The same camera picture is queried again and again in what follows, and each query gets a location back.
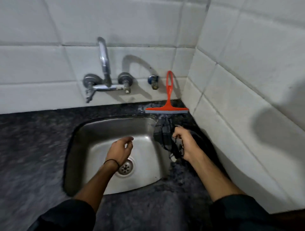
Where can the black wrist band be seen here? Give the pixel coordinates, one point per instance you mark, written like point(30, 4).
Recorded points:
point(114, 161)

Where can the person's left hand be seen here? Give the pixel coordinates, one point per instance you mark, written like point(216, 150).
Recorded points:
point(119, 150)

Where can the person's right fingers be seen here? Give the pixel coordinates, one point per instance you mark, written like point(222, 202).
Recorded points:
point(177, 133)

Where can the sink drain strainer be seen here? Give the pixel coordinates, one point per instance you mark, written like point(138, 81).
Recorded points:
point(125, 167)

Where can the person's right hand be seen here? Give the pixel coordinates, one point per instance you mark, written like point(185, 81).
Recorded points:
point(189, 144)

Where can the person's left forearm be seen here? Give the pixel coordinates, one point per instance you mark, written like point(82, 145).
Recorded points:
point(100, 180)

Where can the stainless steel sink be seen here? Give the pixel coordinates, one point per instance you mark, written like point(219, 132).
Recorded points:
point(114, 152)

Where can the chrome wall faucet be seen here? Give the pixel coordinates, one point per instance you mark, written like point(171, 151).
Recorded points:
point(104, 76)

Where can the orange squeegee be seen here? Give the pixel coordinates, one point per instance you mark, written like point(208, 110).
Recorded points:
point(168, 102)

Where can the person's right forearm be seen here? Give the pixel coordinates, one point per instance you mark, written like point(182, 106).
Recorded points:
point(214, 178)

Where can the dark checked cloth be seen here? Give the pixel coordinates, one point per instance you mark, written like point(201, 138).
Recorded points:
point(166, 138)

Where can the person's left thumb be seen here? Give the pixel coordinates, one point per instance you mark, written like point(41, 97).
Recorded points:
point(125, 139)

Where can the small wall valve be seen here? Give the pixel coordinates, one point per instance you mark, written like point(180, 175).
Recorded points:
point(153, 81)

